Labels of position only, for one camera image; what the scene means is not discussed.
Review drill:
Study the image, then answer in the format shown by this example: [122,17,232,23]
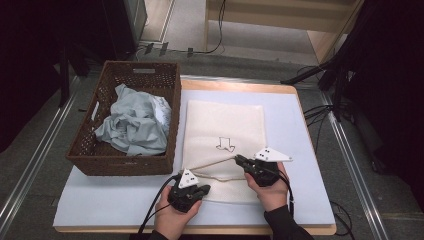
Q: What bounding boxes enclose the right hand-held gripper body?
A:
[243,146,293,188]

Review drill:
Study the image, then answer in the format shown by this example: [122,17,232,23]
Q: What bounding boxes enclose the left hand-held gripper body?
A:
[167,168,204,214]

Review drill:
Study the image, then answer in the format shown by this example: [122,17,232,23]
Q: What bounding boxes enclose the cream mesh laundry bag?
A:
[181,99,268,205]

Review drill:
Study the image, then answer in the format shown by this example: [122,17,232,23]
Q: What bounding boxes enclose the brown wicker basket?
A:
[65,60,183,177]

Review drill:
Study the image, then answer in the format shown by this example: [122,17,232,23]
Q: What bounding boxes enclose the light grey shirt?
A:
[94,83,173,157]

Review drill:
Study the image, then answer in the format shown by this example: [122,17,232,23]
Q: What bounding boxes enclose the person's right hand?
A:
[244,162,290,213]

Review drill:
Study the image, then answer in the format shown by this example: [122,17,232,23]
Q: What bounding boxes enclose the person's left hand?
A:
[153,184,203,240]

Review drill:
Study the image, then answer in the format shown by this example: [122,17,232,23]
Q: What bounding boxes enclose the white table mat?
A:
[53,89,336,228]

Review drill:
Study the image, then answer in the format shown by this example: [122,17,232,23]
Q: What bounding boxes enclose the black tripod stand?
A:
[279,49,356,123]

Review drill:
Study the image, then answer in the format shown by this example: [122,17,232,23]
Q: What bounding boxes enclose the black metal stand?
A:
[57,43,105,108]

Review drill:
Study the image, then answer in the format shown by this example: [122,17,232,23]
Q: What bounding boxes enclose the dark cabinet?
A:
[100,0,149,61]

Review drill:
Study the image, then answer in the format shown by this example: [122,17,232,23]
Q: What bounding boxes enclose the left hand-held gripper cable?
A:
[137,173,182,235]

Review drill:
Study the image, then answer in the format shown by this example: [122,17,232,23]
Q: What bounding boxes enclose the hand-held gripper cable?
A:
[266,167,296,218]
[137,173,182,235]

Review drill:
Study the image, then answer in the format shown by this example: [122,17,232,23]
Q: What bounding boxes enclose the right hand-held gripper cable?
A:
[266,167,296,218]

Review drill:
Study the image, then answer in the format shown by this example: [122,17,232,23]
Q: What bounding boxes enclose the bundle of black cables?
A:
[302,104,334,154]

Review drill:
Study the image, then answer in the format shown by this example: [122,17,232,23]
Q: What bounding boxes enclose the metal floor rail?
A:
[318,90,390,240]
[0,75,82,231]

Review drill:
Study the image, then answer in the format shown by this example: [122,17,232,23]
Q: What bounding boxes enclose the thin black cable loop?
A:
[329,200,355,240]

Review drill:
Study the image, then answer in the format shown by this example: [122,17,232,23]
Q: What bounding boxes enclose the long black floor cable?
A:
[166,0,228,56]

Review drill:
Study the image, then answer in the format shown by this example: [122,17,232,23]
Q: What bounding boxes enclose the light wooden shelf frame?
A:
[203,0,364,64]

